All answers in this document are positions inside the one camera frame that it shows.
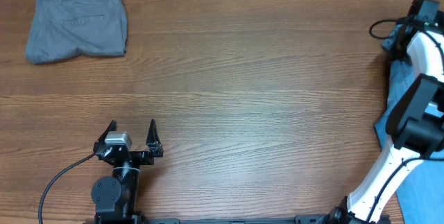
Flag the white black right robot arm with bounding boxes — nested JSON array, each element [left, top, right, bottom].
[[309, 0, 443, 223]]

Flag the blue denim jeans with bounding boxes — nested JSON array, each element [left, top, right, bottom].
[[373, 59, 444, 224]]

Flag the folded grey shorts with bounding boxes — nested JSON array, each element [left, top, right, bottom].
[[25, 0, 128, 64]]

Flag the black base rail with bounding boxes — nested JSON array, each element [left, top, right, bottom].
[[144, 214, 392, 224]]

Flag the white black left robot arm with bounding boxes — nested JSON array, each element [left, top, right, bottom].
[[91, 120, 164, 224]]

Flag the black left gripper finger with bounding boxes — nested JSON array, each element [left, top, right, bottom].
[[146, 119, 164, 157], [93, 120, 117, 150]]

